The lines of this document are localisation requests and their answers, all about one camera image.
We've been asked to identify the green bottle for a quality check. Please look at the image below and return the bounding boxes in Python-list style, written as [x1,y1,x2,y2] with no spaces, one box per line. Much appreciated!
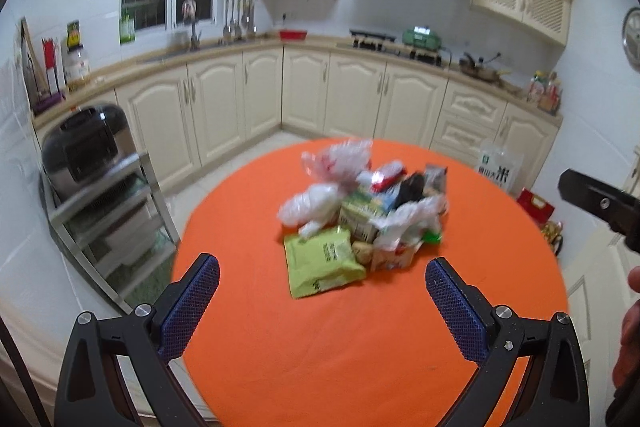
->
[119,9,137,45]

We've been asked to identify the red snack packet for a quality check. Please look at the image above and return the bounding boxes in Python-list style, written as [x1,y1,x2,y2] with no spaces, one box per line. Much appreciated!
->
[371,161,405,194]

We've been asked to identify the black rice cooker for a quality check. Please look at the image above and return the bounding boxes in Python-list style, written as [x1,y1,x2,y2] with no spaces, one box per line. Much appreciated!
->
[41,103,138,202]

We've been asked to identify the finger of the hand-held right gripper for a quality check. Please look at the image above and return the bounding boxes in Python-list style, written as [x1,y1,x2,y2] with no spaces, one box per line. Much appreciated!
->
[559,168,640,253]

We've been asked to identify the red white carton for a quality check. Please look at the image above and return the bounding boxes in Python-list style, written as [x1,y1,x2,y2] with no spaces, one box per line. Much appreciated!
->
[42,38,61,95]

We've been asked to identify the gas stove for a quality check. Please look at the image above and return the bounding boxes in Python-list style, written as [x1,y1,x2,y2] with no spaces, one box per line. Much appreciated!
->
[349,28,397,50]

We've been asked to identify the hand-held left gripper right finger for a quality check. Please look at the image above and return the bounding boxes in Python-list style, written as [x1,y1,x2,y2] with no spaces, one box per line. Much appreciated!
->
[425,257,591,427]

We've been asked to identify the person's right hand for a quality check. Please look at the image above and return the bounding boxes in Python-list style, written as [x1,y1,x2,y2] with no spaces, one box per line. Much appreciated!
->
[614,266,640,390]

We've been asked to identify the wooden cutting board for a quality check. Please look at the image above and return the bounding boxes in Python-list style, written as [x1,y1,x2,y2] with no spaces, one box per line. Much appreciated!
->
[20,18,51,108]

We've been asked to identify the clear crumpled plastic wrap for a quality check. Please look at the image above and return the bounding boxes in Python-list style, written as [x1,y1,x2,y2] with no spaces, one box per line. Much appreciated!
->
[377,196,448,253]

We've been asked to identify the clear plastic bag red print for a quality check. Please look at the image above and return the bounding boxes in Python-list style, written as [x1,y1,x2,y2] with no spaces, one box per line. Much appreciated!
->
[300,139,375,185]

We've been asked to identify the grey packet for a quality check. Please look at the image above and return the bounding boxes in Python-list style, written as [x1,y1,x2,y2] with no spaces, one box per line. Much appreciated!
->
[425,164,448,198]

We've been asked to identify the red box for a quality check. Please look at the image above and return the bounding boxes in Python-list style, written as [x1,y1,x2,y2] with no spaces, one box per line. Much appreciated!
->
[516,188,556,225]

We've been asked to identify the beige paper box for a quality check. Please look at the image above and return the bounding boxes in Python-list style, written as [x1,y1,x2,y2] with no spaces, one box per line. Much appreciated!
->
[370,242,423,270]

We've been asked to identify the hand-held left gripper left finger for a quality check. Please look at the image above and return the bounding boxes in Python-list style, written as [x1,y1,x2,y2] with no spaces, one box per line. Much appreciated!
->
[54,252,221,427]

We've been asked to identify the black packet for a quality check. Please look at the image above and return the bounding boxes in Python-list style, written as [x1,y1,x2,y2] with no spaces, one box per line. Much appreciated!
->
[392,173,426,210]

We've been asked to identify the white crumpled plastic bag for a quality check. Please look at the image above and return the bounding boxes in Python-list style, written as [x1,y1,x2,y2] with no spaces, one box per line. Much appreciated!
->
[277,183,346,238]

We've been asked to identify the cream base cabinets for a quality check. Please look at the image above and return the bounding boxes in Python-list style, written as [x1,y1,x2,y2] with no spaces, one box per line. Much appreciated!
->
[32,44,563,202]

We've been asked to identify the white rice bag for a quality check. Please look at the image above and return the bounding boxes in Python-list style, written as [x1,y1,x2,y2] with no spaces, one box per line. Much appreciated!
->
[474,142,523,195]

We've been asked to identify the milk carton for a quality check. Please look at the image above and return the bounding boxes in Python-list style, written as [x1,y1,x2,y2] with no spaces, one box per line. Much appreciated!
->
[339,198,383,244]

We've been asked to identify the clear plastic jar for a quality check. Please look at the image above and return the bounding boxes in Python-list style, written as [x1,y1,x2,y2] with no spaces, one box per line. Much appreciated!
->
[62,44,92,90]

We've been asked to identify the gold foil packets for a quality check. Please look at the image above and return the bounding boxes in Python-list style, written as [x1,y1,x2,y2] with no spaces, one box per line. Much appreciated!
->
[542,222,566,253]

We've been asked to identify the white door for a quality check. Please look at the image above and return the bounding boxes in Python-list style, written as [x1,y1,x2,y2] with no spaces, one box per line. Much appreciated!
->
[562,142,640,358]

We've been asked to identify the metal shelf rack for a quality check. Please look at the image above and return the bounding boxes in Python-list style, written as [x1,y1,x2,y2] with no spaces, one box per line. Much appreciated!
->
[47,152,181,315]

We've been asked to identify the green snack packet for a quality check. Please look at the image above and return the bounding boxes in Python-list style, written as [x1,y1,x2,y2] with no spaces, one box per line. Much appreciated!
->
[284,228,367,299]

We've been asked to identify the green electric pot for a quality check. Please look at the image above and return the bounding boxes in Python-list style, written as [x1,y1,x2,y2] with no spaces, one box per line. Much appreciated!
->
[402,26,443,50]

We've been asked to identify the purple holder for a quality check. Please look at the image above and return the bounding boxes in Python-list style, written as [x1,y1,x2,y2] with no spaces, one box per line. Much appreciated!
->
[32,91,66,115]

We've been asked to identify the condiment bottles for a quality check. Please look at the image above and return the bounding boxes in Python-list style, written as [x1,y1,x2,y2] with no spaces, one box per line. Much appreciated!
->
[526,71,563,115]

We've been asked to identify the wok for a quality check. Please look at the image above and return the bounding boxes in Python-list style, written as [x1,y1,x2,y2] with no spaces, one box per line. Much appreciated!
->
[459,52,503,80]

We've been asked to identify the hanging utensil rack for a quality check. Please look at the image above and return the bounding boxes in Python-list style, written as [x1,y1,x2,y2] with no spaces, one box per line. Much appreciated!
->
[222,0,260,44]

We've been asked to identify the round silver wall clock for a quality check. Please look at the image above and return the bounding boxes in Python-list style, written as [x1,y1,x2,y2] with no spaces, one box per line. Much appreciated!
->
[622,7,640,70]

